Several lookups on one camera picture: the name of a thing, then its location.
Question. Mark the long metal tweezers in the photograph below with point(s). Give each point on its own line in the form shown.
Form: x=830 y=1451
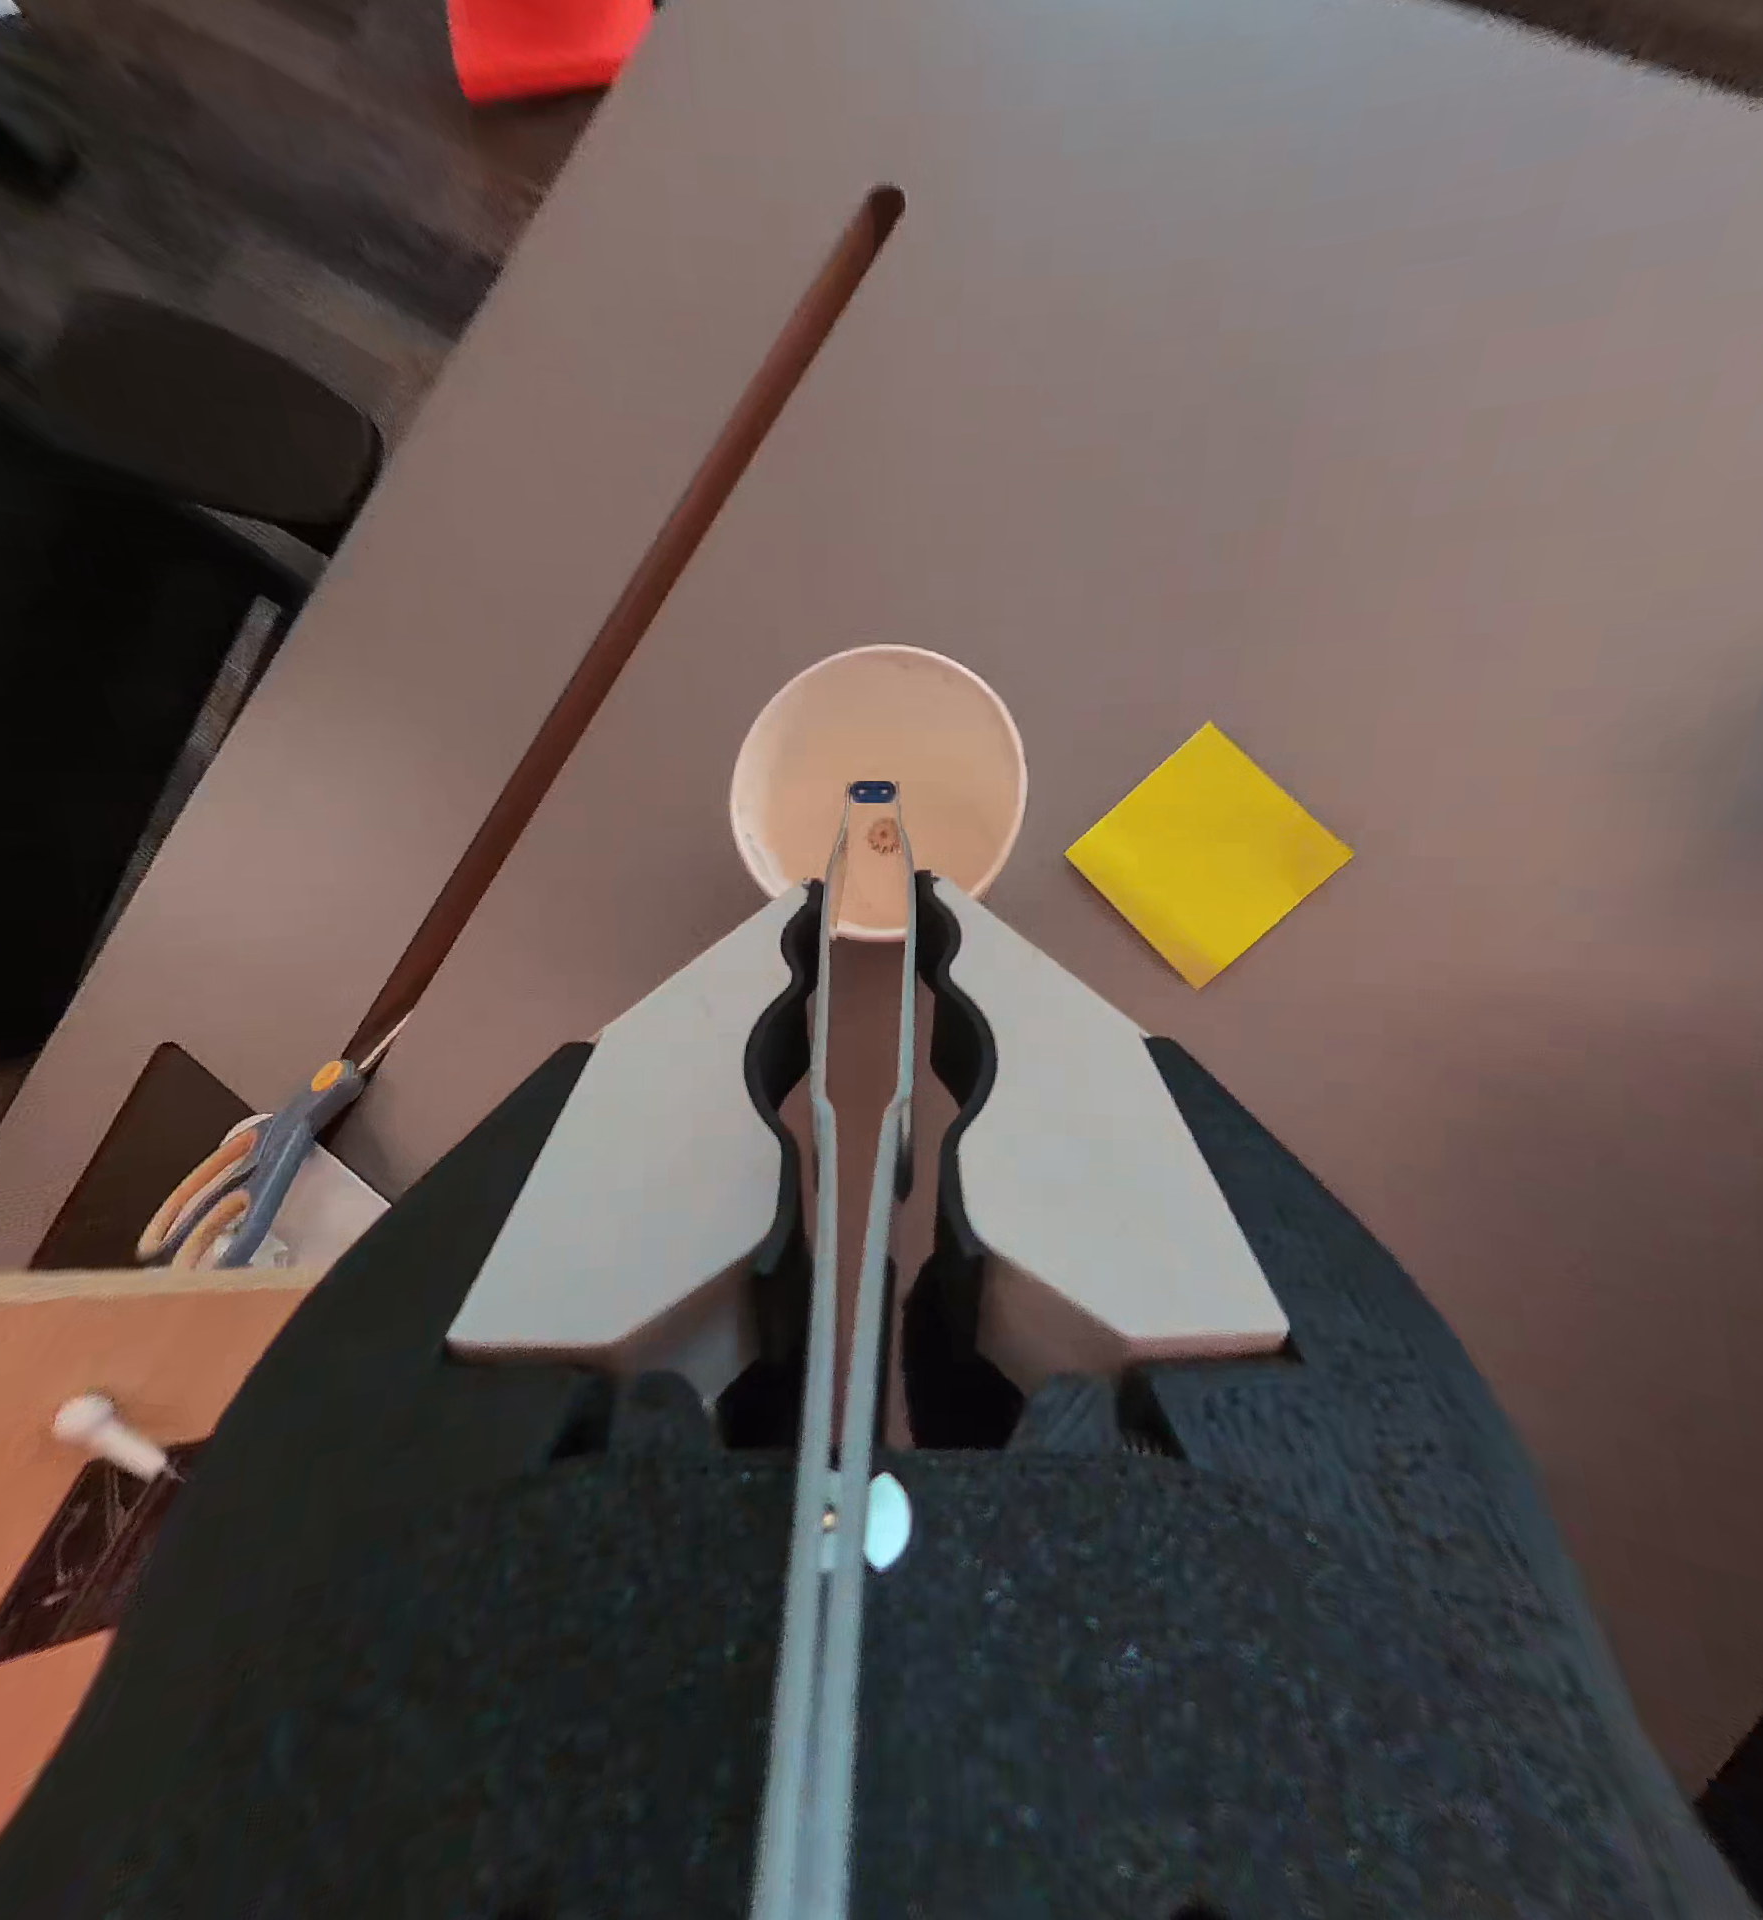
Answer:
x=821 y=1351

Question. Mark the grey orange scissors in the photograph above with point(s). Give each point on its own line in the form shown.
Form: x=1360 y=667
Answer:
x=281 y=1154

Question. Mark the yellow sticky note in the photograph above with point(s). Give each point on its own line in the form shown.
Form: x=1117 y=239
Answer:
x=1212 y=856

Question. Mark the orange traffic cone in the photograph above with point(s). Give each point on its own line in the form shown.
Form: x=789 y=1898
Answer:
x=550 y=44

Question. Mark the white paper cup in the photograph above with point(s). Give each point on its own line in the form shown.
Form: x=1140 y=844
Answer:
x=942 y=750

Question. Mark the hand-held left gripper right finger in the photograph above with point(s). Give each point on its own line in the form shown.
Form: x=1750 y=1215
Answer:
x=1106 y=1186

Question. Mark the black mesh office chair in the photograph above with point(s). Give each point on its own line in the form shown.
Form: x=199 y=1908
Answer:
x=101 y=600

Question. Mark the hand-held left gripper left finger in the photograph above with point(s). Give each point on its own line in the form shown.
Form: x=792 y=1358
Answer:
x=627 y=1186

